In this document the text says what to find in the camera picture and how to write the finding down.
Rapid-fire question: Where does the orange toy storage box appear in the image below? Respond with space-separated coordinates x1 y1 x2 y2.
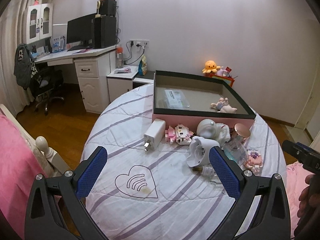
208 73 234 87

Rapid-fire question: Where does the white computer desk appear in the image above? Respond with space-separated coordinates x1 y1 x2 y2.
35 46 117 113

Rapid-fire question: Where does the white glass-door cabinet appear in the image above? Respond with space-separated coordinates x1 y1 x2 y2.
25 3 53 44

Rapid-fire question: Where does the clear teal heart container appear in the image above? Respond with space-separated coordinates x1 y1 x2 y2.
223 139 248 166

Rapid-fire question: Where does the orange capped water bottle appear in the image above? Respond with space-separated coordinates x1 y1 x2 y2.
116 46 124 68

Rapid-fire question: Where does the white astronaut figurine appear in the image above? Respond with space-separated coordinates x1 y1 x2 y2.
196 119 231 146

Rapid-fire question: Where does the white power adapter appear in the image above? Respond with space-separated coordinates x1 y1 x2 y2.
144 119 165 152

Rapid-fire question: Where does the white bed frame post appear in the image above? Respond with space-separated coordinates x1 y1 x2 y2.
1 104 71 177

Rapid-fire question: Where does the pink pig doll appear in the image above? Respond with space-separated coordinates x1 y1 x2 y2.
210 97 237 114

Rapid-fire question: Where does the black speaker with red items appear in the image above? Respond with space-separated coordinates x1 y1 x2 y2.
96 0 117 17

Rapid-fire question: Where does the pink block crab figure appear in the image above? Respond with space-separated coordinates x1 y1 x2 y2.
244 150 263 175

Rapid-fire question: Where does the white striped quilt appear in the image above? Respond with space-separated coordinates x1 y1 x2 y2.
81 82 288 240

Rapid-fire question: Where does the white night light plug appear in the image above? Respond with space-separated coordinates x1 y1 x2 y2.
186 136 220 167

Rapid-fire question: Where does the pink block axolotl figure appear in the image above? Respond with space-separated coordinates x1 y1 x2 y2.
165 124 194 145

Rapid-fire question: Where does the yellow blue snack bag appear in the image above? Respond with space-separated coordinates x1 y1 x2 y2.
138 55 147 76

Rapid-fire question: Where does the clear small glass bottle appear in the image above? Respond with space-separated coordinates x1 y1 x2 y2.
192 165 221 184

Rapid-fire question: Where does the rose gold lidded jar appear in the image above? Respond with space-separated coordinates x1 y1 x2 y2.
231 123 251 144

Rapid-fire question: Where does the clear floss pick box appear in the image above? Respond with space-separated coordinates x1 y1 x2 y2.
164 89 190 109

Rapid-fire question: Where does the black computer tower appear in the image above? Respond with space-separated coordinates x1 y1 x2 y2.
92 16 117 49

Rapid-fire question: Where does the pink and black storage box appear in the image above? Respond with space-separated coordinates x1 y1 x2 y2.
152 70 256 131

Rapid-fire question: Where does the pink blanket with writing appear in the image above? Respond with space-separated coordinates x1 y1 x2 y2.
286 161 312 237

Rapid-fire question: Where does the black computer monitor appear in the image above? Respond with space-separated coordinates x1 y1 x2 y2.
67 14 95 51

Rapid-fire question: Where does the pink bedsheet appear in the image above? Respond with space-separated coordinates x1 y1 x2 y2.
0 115 44 239

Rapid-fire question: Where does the orange octopus plush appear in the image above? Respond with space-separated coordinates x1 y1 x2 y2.
202 60 221 74

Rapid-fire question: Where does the person's right hand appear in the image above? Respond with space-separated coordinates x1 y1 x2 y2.
297 174 313 218

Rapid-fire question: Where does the low black white cabinet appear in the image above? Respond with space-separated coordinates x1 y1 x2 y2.
106 66 155 102

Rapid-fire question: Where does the black office chair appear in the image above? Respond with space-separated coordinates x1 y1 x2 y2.
14 43 65 115

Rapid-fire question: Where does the white wall power strip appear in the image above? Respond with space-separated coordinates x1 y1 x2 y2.
130 39 150 48

